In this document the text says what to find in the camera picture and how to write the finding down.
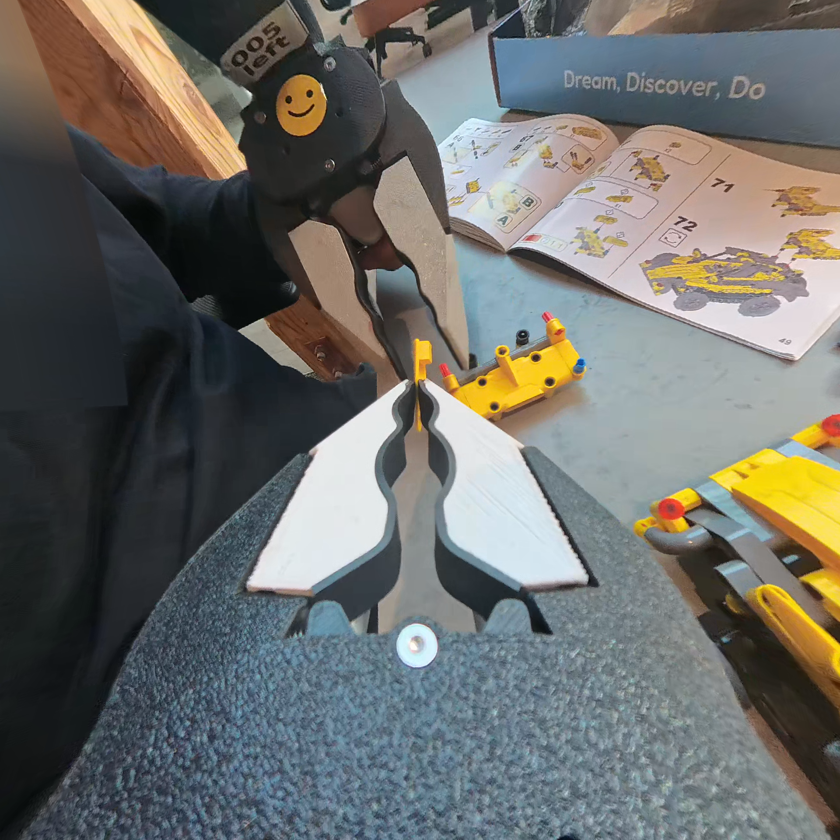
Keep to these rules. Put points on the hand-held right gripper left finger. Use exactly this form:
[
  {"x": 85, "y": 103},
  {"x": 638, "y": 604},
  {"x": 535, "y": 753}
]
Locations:
[{"x": 321, "y": 518}]

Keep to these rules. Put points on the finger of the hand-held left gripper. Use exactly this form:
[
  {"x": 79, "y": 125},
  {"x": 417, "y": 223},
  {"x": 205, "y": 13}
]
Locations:
[
  {"x": 328, "y": 262},
  {"x": 420, "y": 223}
]

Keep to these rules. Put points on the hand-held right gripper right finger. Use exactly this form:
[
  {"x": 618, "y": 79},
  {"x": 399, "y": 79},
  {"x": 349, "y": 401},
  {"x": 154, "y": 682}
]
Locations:
[{"x": 512, "y": 518}]

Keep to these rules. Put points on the yellow curved panel brick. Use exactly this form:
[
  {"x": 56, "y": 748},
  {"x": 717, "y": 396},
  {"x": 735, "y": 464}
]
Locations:
[{"x": 421, "y": 358}]

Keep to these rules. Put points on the small yellow brick assembly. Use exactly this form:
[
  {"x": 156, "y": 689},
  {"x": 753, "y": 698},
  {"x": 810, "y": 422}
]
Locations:
[{"x": 518, "y": 374}]

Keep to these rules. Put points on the yellow brick vehicle model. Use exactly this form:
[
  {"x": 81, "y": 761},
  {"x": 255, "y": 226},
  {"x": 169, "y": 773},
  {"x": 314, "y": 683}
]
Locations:
[{"x": 787, "y": 499}]

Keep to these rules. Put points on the person's left forearm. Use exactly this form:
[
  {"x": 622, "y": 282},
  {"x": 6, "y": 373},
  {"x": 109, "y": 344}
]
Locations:
[{"x": 197, "y": 229}]

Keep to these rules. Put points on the office chair base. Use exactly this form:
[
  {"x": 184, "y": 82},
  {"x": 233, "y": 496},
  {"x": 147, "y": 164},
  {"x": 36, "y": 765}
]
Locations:
[{"x": 400, "y": 36}]

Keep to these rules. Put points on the instruction booklet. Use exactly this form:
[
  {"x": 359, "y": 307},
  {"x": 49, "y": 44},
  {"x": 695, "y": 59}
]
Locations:
[{"x": 656, "y": 216}]

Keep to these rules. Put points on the blue cardboard box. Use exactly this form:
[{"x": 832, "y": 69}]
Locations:
[{"x": 656, "y": 85}]

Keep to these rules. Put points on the crumpled plastic bag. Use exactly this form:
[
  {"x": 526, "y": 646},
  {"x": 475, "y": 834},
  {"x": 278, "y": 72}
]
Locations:
[{"x": 656, "y": 16}]

